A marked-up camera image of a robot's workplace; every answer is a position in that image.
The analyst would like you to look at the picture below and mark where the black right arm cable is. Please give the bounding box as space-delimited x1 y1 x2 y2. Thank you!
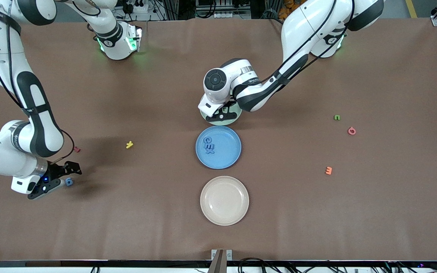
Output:
0 8 76 165

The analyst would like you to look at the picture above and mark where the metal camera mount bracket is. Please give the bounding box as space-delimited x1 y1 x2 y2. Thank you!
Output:
211 249 233 273

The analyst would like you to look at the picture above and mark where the brown table cover mat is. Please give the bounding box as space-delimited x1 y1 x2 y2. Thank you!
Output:
0 18 437 262

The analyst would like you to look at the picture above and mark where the beige plate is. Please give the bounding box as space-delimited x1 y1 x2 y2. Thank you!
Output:
200 176 250 226

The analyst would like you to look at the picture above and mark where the pale green plate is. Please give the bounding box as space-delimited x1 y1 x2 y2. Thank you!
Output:
200 103 242 126

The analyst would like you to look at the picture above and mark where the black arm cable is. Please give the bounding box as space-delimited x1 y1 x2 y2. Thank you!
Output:
0 8 76 165
256 0 355 86

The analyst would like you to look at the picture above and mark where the blue plate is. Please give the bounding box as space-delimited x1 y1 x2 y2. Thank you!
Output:
196 126 242 169

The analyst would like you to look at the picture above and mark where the white arm base connector box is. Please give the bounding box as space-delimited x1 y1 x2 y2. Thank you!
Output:
127 26 143 52

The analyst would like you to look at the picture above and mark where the white power strip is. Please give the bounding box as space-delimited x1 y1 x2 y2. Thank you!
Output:
215 11 250 19

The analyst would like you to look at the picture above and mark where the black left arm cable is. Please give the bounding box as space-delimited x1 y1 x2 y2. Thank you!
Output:
256 0 355 86

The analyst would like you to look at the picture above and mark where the black floor cable loop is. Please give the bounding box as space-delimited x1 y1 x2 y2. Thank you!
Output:
237 257 269 273

